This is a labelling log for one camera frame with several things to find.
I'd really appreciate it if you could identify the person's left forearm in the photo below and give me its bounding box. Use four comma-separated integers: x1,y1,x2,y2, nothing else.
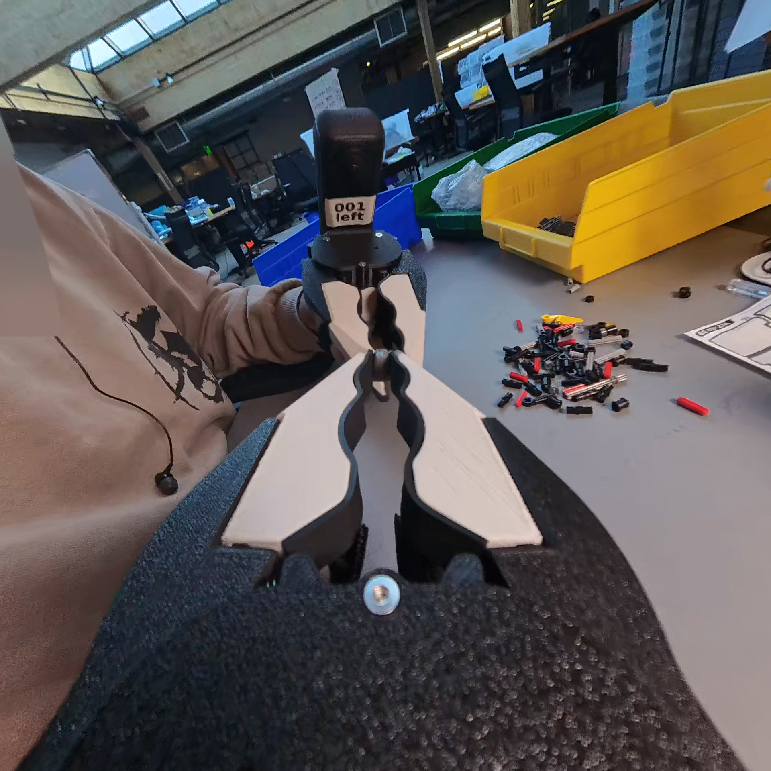
193,268,326,377

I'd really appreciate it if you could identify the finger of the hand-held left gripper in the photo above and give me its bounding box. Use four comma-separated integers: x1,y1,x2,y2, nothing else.
321,282,377,362
378,274,427,368

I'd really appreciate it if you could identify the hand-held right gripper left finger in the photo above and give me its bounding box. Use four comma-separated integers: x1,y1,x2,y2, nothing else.
220,351,369,585

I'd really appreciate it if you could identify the grey desk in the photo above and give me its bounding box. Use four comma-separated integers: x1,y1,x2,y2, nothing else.
226,211,771,771

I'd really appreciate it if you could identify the white paper poster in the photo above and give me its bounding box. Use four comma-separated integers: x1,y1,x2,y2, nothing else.
304,68,347,124

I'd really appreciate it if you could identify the wall air vent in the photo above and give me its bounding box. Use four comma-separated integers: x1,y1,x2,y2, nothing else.
153,120,190,153
373,7,409,48

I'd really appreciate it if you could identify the yellow storage bin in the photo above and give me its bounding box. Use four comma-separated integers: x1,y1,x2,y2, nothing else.
481,69,771,285

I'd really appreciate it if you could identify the black chair armrest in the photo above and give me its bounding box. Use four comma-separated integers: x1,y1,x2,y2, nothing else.
220,355,335,404

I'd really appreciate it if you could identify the black earphone cord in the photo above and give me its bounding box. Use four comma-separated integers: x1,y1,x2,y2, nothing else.
55,336,179,496

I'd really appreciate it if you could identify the white sticker sheet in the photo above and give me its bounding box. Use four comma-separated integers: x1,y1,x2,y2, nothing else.
685,296,771,380

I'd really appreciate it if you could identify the wooden high table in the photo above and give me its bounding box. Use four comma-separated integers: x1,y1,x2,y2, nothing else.
509,0,660,108

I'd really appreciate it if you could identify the green storage bin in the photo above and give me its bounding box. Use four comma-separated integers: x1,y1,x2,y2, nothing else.
413,101,621,241

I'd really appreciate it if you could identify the clear plastic bag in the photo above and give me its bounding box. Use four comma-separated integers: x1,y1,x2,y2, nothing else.
430,131,558,213

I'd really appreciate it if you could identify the pile of black red pins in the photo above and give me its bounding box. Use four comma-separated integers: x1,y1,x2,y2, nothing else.
497,322,669,416

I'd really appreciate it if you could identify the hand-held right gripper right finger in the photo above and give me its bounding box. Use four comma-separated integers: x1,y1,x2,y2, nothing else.
388,351,543,585

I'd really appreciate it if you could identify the white whiteboard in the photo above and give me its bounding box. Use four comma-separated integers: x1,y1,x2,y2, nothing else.
41,149,159,242

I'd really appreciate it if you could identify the blue storage bin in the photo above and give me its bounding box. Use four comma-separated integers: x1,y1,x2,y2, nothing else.
252,184,422,289

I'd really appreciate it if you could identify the black office chair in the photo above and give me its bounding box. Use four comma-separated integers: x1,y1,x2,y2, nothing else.
443,78,483,151
482,54,573,139
164,208,220,272

